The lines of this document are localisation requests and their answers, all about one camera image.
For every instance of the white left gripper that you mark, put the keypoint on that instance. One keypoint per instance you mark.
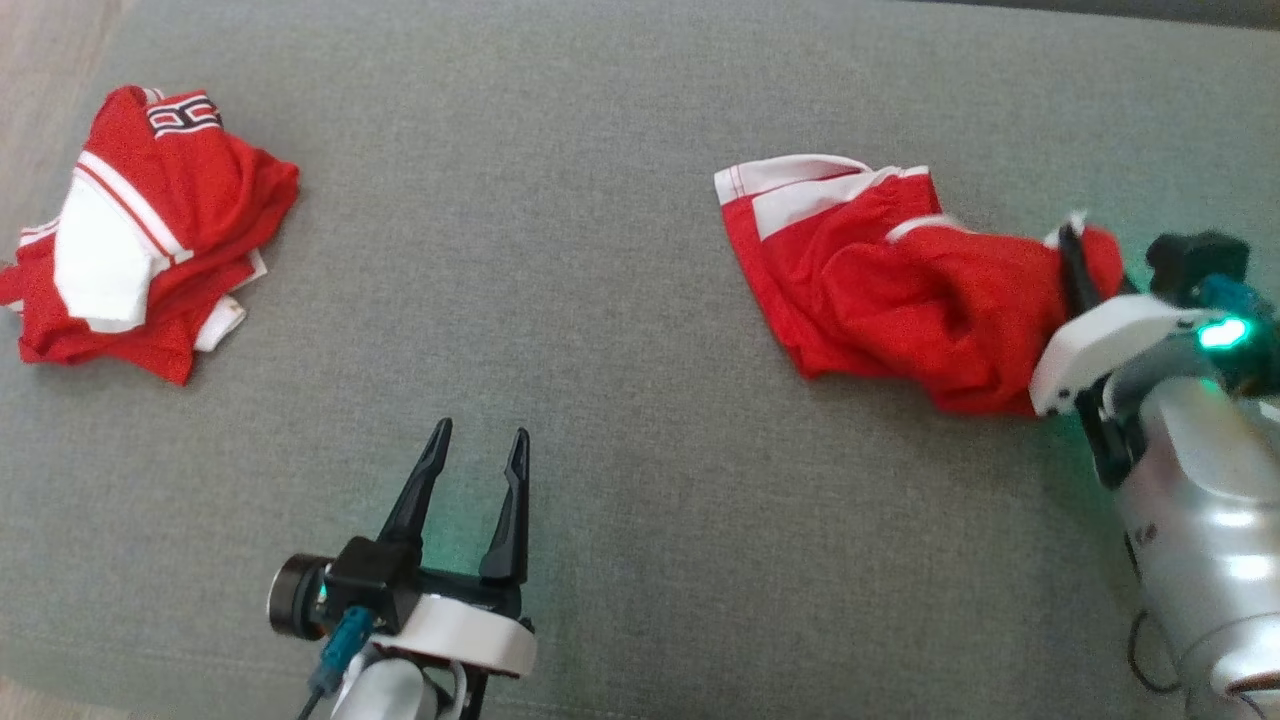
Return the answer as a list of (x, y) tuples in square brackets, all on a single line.
[(470, 625)]

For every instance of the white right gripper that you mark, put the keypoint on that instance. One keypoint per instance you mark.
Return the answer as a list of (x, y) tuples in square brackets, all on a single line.
[(1100, 345)]

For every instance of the red white sports jersey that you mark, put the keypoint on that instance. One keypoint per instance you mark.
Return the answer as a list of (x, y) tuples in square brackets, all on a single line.
[(880, 300)]

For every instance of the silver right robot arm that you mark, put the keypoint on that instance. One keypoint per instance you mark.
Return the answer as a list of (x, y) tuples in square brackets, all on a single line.
[(1200, 480)]

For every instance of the grey fabric sofa seat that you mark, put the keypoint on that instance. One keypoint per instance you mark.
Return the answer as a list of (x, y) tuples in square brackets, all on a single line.
[(600, 300)]

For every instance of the crumpled red jersey black print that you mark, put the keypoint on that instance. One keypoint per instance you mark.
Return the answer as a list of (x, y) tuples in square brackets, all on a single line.
[(150, 230)]

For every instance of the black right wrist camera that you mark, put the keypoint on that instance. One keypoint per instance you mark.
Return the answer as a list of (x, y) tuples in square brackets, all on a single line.
[(1200, 265)]

